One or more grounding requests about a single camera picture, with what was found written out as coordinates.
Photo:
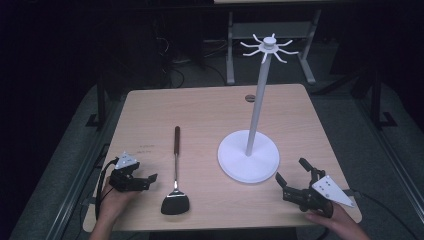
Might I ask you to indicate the person's right hand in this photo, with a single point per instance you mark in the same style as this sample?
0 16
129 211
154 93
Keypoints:
336 220

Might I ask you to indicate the grey metal table frame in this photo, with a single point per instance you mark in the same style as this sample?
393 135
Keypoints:
233 50

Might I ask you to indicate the black metal stand frame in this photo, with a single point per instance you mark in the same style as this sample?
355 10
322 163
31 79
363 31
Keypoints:
100 103
376 100

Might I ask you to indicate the white hook rack stand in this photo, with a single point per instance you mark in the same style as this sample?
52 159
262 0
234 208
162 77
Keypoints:
253 146

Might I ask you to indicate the round table grommet cover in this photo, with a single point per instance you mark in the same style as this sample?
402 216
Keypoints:
250 98

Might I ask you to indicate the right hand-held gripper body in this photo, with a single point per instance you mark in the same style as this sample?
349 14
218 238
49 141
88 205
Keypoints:
316 195

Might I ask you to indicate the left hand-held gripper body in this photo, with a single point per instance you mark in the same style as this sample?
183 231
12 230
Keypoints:
124 173

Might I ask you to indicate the person's left hand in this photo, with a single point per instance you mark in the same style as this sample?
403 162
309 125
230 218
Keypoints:
113 203

